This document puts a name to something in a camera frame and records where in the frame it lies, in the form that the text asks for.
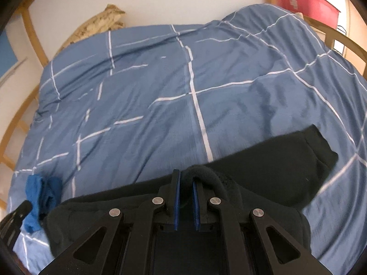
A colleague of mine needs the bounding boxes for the white wall ledge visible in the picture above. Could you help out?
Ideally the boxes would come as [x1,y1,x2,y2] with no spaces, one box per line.
[0,57,29,87]

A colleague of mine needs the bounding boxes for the black pants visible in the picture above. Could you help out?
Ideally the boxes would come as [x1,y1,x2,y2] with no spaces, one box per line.
[46,124,339,264]

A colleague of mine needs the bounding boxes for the blue wall poster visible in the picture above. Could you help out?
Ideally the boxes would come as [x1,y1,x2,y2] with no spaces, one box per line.
[0,31,18,76]

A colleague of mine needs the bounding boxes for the wooden bed frame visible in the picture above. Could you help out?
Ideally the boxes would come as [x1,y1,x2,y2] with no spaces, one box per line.
[0,0,367,215]

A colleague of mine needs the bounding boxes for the small blue cloth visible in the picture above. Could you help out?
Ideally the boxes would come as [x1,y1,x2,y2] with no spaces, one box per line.
[23,174,63,232]

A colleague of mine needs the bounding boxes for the red storage box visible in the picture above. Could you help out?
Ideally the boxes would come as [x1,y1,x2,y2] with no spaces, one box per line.
[277,0,342,30]

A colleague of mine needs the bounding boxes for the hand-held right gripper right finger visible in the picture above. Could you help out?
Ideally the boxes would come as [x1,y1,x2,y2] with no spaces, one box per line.
[193,180,330,275]

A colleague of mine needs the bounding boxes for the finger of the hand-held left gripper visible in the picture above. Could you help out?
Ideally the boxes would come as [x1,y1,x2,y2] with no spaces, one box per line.
[0,201,33,253]

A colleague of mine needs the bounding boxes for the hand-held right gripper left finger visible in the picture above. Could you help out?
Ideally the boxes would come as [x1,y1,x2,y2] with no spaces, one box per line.
[39,170,181,275]

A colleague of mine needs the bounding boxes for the blue checked duvet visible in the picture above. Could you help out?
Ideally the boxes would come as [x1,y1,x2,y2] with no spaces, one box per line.
[7,3,367,272]

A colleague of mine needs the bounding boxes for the beige patterned pillow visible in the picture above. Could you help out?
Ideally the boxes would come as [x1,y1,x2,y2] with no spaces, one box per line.
[57,4,127,52]

